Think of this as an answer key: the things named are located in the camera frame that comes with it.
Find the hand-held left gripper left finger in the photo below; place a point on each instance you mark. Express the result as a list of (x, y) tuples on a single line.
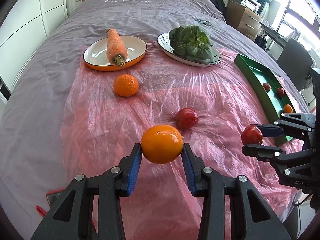
[(132, 172)]

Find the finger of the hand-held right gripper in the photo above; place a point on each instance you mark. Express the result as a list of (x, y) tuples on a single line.
[(271, 130), (260, 151)]

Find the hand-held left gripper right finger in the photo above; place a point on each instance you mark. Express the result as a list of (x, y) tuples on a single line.
[(190, 172)]

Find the red tomato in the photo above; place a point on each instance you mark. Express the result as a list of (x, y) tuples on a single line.
[(251, 135), (281, 91), (266, 87)]

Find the red tomato front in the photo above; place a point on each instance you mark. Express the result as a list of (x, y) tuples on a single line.
[(281, 91)]

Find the large orange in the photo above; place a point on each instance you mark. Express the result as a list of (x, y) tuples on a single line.
[(161, 144)]

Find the green rectangular tray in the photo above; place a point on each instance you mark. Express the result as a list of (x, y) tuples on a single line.
[(252, 67)]

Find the pink plastic sheet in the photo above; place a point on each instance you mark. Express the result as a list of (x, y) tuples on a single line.
[(100, 130)]

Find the small red apple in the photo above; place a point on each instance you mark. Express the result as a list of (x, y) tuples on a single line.
[(187, 118)]

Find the grey chair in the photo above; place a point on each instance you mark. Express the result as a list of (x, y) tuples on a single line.
[(296, 62)]

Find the smartphone in red case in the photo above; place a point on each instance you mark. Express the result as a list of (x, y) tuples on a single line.
[(52, 199)]

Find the black bag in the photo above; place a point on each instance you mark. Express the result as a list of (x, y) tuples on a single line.
[(261, 42)]

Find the cluttered desk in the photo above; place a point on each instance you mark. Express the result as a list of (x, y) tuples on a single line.
[(275, 33)]

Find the wooden dresser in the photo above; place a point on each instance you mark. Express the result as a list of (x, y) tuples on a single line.
[(246, 20)]

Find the green bok choy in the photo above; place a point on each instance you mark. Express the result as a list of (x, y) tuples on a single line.
[(192, 42)]

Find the carrot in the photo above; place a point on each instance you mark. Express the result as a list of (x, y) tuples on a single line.
[(115, 46)]

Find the orange rimmed white plate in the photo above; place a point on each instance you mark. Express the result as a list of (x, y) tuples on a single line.
[(135, 45)]

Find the white printer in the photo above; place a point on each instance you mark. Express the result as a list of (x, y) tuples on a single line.
[(246, 0)]

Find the white plate dark rim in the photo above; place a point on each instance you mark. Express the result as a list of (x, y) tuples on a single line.
[(163, 41)]

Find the black backpack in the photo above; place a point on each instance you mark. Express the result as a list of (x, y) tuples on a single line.
[(217, 3)]

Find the white wardrobe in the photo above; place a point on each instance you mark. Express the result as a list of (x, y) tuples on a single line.
[(32, 12)]

